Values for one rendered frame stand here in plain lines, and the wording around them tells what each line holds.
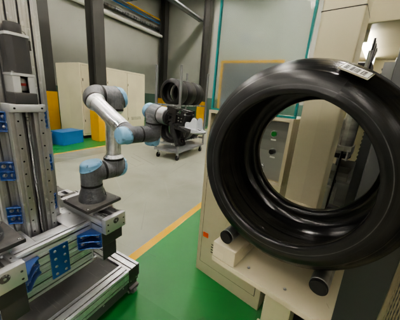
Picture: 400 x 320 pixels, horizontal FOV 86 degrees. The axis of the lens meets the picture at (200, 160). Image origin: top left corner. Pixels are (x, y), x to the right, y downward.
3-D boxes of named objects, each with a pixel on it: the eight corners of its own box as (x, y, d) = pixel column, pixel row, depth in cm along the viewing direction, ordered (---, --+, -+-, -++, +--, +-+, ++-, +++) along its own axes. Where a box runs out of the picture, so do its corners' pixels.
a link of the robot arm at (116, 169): (96, 176, 133) (93, 83, 117) (119, 171, 145) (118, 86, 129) (106, 183, 126) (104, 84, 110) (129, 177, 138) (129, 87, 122)
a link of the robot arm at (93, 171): (76, 182, 124) (74, 159, 120) (99, 177, 134) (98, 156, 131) (86, 188, 117) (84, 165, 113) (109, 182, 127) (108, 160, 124)
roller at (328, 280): (350, 235, 78) (337, 238, 81) (343, 223, 79) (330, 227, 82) (332, 296, 52) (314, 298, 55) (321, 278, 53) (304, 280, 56)
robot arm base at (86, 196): (72, 199, 125) (71, 183, 122) (96, 190, 138) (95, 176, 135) (89, 207, 118) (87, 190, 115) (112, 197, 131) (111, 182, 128)
